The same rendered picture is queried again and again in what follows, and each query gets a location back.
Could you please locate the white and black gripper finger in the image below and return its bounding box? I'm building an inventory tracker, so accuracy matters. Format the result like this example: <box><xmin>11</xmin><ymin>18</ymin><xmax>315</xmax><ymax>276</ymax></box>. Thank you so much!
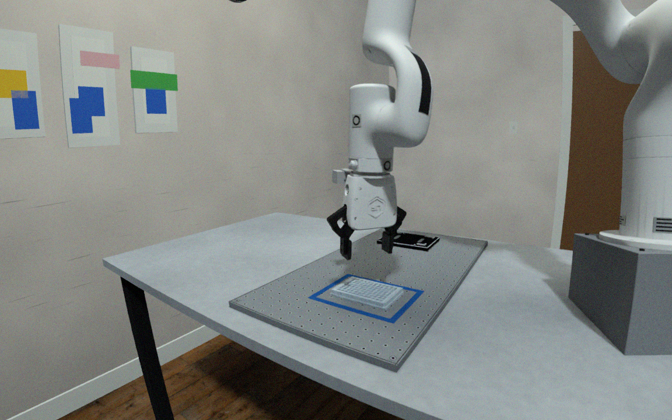
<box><xmin>381</xmin><ymin>206</ymin><xmax>407</xmax><ymax>254</ymax></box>
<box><xmin>327</xmin><ymin>205</ymin><xmax>355</xmax><ymax>260</ymax></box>

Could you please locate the blue rectangular tape outline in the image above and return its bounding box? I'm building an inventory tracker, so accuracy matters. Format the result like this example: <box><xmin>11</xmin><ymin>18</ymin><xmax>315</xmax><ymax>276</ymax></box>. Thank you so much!
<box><xmin>308</xmin><ymin>274</ymin><xmax>424</xmax><ymax>324</ymax></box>

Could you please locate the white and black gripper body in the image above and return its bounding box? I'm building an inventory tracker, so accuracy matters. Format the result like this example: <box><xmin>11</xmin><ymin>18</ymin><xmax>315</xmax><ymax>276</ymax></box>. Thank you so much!
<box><xmin>342</xmin><ymin>172</ymin><xmax>397</xmax><ymax>230</ymax></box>

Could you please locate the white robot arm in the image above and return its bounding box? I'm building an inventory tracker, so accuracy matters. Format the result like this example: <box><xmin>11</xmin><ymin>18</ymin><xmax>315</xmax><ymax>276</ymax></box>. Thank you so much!
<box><xmin>332</xmin><ymin>0</ymin><xmax>672</xmax><ymax>251</ymax></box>

